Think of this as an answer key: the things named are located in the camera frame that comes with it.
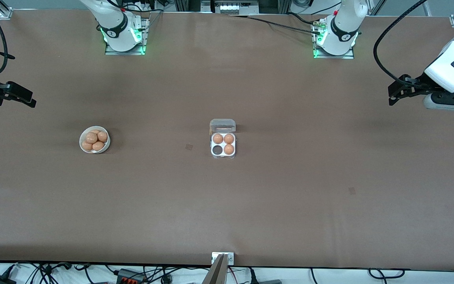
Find clear plastic egg box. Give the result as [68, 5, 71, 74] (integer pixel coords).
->
[209, 119, 237, 159]

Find grey control box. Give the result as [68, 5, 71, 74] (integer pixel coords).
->
[212, 0, 260, 15]

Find white round bowl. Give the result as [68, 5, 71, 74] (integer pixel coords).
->
[79, 126, 111, 154]

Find black orange power strip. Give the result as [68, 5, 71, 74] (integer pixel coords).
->
[116, 268, 146, 284]

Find long black table cable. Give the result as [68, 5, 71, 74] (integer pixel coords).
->
[227, 13, 322, 35]

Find tangled black cables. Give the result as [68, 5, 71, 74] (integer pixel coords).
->
[17, 262, 93, 284]

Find looped black cable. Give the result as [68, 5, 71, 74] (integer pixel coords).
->
[368, 267, 406, 279]

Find metal table edge bracket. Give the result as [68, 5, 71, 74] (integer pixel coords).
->
[211, 252, 235, 265]

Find aluminium profile post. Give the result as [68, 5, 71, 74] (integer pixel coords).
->
[202, 254, 230, 284]

